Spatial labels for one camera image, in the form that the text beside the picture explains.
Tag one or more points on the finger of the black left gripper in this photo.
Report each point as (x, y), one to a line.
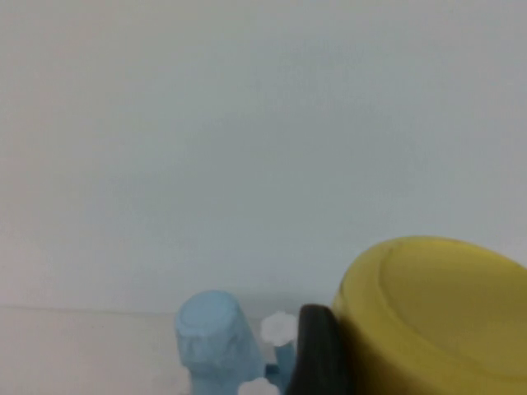
(319, 354)

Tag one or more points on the yellow plastic cup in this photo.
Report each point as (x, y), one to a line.
(432, 321)

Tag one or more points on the blue cup stand white caps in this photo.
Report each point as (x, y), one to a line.
(278, 329)

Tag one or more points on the light blue plastic cup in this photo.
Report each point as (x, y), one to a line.
(214, 341)

